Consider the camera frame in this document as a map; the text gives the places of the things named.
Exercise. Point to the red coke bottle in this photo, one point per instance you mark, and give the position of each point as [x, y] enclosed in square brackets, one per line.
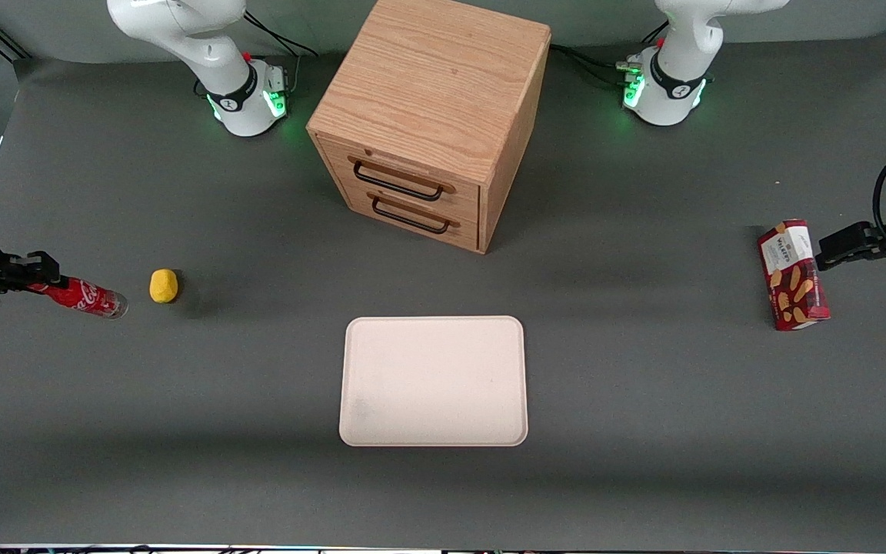
[89, 298]

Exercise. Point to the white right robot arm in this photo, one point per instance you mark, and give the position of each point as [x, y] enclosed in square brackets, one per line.
[181, 31]

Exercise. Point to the beige plastic tray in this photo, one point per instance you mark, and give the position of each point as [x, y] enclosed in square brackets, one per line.
[433, 381]

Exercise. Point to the red shortbread cookie box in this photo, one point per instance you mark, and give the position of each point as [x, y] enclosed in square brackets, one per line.
[793, 277]

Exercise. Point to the yellow lemon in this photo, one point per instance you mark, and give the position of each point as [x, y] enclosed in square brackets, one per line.
[164, 285]

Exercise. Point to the wooden drawer front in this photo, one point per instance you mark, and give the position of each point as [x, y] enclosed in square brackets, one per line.
[412, 227]
[397, 165]

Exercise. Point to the wooden drawer cabinet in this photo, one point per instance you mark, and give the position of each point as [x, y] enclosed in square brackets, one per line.
[435, 77]

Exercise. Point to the aluminium frame rail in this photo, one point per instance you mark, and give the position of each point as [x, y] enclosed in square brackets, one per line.
[11, 45]

